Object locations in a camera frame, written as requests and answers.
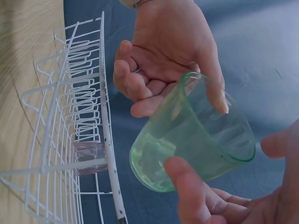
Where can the person's right hand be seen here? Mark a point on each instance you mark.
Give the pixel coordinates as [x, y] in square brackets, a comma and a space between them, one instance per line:
[275, 205]

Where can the person's left hand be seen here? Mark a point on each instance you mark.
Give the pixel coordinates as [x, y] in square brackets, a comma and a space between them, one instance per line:
[168, 42]

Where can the person's left fingers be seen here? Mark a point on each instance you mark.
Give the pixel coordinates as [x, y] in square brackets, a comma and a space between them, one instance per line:
[122, 74]

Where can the person's left thumb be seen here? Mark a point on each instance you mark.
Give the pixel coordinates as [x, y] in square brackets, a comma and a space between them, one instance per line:
[216, 93]

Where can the person's right thumb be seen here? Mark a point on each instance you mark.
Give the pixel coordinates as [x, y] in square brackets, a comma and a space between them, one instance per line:
[280, 144]

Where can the person's right fingers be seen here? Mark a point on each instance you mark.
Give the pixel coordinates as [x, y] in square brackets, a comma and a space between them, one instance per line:
[229, 205]

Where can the green transparent plastic cup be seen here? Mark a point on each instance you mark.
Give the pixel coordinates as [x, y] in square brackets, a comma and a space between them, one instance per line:
[187, 144]

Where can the person's left forearm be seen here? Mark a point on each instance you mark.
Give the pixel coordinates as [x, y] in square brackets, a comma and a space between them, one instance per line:
[130, 2]

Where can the blue cloth mat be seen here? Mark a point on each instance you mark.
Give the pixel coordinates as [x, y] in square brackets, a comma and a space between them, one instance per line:
[257, 46]

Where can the pink transparent plastic cup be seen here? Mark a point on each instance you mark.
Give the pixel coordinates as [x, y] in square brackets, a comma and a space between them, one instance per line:
[90, 155]

